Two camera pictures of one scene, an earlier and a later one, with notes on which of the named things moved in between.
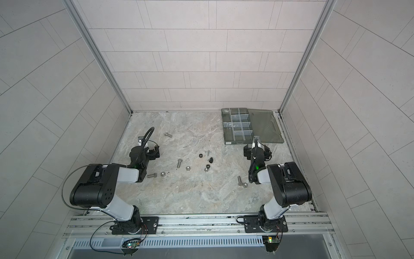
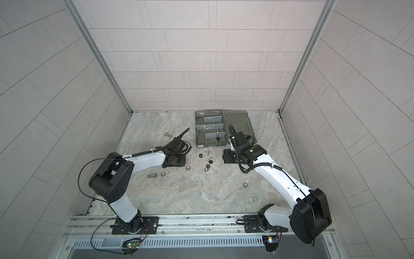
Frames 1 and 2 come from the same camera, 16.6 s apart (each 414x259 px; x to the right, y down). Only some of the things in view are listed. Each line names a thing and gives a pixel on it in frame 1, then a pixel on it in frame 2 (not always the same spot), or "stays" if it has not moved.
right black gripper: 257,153 to 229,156
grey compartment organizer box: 241,124 to 212,127
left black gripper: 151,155 to 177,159
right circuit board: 271,243 stays
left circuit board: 131,244 stays
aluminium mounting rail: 300,227 stays
